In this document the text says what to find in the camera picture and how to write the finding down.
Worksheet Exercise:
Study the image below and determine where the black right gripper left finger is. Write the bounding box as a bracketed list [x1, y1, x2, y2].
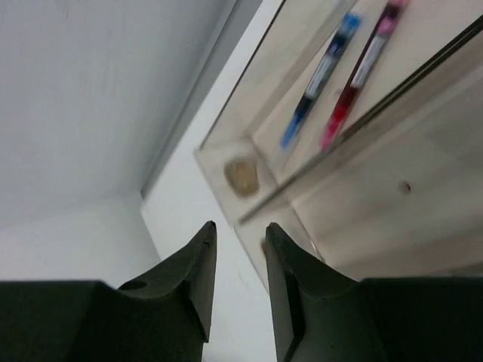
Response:
[1, 222, 217, 361]

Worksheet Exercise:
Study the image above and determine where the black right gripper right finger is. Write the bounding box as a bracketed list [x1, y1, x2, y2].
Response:
[265, 223, 482, 361]

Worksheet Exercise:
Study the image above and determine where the blue ink refill pen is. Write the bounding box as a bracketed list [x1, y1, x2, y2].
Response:
[278, 13, 361, 151]

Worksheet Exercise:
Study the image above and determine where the red ink refill pen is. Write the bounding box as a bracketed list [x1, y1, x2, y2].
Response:
[319, 1, 408, 149]

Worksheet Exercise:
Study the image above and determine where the clear tiered organizer tray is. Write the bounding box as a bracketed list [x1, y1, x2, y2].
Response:
[196, 1, 482, 281]

